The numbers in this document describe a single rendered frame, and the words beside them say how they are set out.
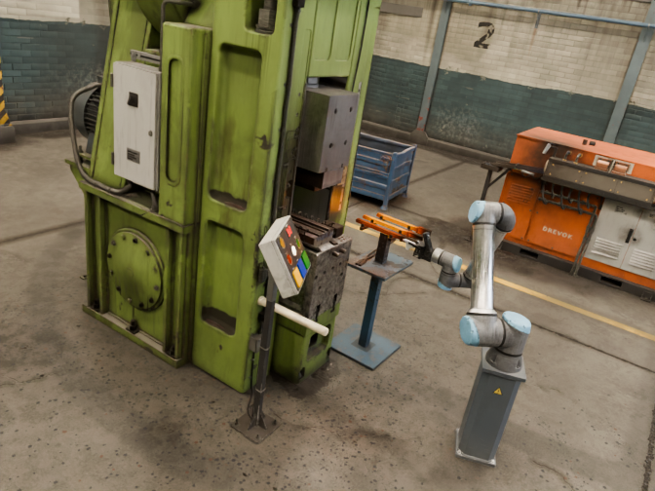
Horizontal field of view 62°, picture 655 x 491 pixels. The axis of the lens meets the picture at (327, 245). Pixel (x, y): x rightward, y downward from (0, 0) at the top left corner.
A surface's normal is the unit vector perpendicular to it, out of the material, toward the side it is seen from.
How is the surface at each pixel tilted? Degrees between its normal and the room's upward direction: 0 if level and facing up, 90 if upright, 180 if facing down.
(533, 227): 90
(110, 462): 0
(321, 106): 90
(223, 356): 90
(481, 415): 90
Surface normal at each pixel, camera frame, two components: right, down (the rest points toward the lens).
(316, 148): -0.55, 0.26
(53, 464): 0.15, -0.91
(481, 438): -0.23, 0.36
